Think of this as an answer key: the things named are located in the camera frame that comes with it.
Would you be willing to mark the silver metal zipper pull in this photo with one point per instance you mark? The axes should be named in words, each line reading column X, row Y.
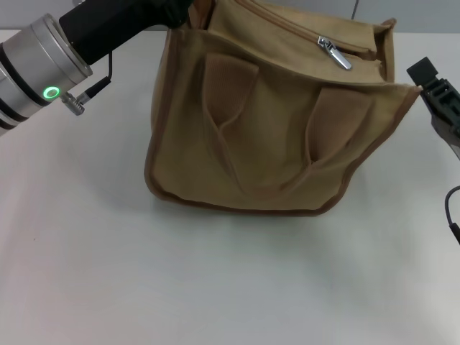
column 338, row 55

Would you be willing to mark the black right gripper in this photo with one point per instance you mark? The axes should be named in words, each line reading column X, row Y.
column 451, row 134

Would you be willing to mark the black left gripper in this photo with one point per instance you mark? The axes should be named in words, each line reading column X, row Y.
column 118, row 25

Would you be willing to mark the khaki canvas food bag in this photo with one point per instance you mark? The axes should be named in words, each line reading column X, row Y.
column 273, row 143

